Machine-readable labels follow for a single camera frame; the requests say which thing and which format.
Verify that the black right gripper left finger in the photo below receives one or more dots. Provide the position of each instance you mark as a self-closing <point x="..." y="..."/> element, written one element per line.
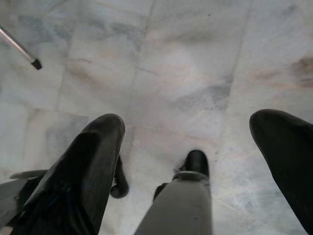
<point x="85" y="171"/>

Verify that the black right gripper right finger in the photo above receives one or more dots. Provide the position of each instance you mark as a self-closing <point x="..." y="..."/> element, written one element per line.
<point x="288" y="151"/>

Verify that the robot left leg black foot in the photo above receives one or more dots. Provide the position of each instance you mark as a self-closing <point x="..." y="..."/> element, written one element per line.
<point x="121" y="188"/>

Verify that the robot leg black foot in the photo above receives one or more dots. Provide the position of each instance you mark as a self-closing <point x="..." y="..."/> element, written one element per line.
<point x="121" y="188"/>
<point x="178" y="208"/>

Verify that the robot right leg black foot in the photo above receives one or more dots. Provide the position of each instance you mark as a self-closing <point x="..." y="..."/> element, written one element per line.
<point x="178" y="208"/>

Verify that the silver metal clothes rack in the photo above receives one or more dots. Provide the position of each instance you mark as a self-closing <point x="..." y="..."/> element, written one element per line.
<point x="14" y="42"/>

